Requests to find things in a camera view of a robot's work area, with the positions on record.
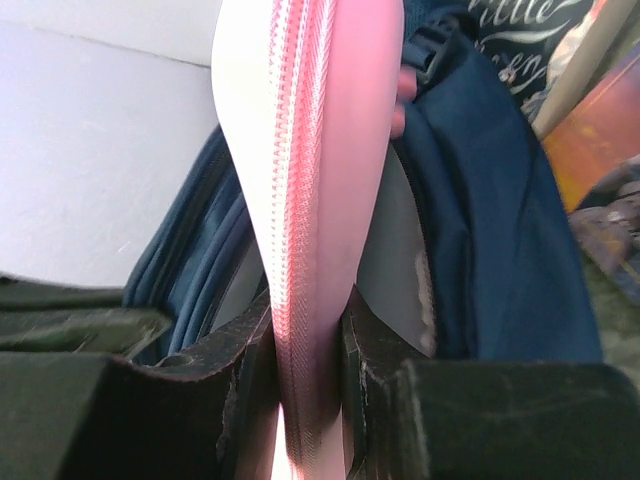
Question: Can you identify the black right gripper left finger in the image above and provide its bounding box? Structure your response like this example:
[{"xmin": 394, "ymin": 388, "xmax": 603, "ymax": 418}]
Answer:
[{"xmin": 1, "ymin": 295, "xmax": 278, "ymax": 479}]

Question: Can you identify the navy blue student backpack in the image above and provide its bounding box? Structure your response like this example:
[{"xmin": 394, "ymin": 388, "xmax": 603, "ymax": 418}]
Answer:
[{"xmin": 123, "ymin": 1, "xmax": 604, "ymax": 365}]

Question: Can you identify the Little Women floral book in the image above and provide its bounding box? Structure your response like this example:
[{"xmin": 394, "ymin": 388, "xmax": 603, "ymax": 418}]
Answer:
[{"xmin": 468, "ymin": 0, "xmax": 604, "ymax": 121}]

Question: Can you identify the Jane Eyre blue book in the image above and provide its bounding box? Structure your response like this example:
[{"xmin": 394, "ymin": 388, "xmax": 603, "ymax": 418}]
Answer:
[{"xmin": 532, "ymin": 0, "xmax": 640, "ymax": 301}]

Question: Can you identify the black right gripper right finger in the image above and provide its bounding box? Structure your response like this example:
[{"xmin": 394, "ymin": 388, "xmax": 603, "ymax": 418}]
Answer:
[{"xmin": 341, "ymin": 291, "xmax": 639, "ymax": 479}]

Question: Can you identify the pink cartoon pencil case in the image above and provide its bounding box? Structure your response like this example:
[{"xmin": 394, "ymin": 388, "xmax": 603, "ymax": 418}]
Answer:
[{"xmin": 211, "ymin": 1, "xmax": 411, "ymax": 479}]

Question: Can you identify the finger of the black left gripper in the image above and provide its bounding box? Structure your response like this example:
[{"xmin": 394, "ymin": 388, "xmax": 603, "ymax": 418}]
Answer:
[{"xmin": 1, "ymin": 275, "xmax": 171, "ymax": 358}]

